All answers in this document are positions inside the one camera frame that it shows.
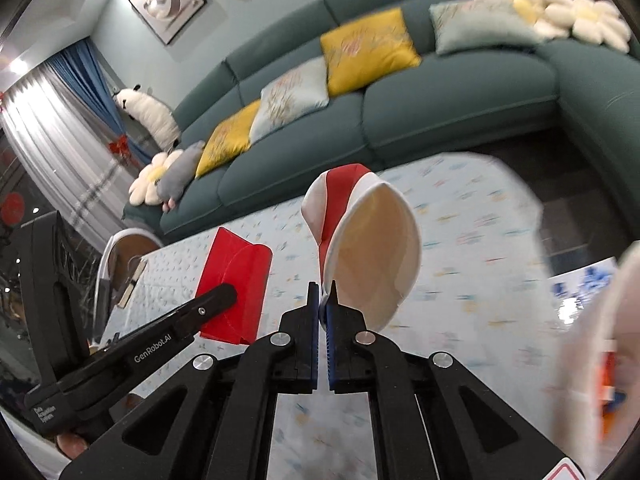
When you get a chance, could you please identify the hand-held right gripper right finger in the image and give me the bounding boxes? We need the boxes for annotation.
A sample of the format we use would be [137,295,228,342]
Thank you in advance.
[324,282,586,480]

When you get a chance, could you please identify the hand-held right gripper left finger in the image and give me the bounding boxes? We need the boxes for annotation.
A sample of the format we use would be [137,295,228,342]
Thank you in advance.
[59,282,321,480]

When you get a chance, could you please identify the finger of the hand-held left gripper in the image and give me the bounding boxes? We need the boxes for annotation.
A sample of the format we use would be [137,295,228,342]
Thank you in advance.
[170,282,238,335]

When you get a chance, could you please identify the red paper box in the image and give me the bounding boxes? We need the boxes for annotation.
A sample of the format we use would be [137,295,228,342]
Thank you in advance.
[194,227,273,345]

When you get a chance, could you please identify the red and white paper cup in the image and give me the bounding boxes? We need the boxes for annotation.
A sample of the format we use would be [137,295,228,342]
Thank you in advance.
[301,162,421,333]

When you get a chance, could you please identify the white plastic bag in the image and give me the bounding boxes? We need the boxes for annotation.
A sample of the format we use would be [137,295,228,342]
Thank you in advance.
[547,242,640,466]

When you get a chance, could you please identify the person's left hand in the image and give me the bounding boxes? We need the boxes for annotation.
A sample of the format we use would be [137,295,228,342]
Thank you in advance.
[55,432,93,461]

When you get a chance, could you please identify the white and wood chair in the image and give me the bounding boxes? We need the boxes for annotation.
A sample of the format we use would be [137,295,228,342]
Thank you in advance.
[92,228,163,333]

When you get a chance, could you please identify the grey plush toy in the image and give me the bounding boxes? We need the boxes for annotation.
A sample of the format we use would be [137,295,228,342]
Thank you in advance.
[159,141,206,210]

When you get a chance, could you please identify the yellow embroidered cushion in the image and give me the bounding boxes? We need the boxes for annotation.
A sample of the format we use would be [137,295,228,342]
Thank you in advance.
[320,7,422,96]
[195,100,261,178]

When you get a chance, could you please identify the grey sheer curtain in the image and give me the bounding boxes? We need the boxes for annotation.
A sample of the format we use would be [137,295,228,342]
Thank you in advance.
[0,57,151,241]

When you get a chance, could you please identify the floral light blue tablecloth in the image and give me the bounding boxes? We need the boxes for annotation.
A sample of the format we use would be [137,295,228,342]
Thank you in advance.
[100,152,548,480]

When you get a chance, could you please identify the white sheep plush toy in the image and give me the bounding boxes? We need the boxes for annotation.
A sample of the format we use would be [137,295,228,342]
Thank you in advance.
[112,87,181,151]

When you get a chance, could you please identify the pale blue embroidered cushion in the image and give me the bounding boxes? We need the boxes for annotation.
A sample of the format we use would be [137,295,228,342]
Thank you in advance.
[248,57,330,143]
[429,0,548,56]

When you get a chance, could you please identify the blue curtain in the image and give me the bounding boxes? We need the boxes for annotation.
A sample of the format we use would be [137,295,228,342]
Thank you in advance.
[47,37,138,161]

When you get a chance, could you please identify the dark green sofa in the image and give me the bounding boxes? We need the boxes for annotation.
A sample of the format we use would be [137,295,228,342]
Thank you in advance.
[122,0,640,246]

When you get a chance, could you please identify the framed orange wall picture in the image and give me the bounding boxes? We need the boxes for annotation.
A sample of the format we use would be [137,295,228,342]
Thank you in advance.
[129,0,207,46]

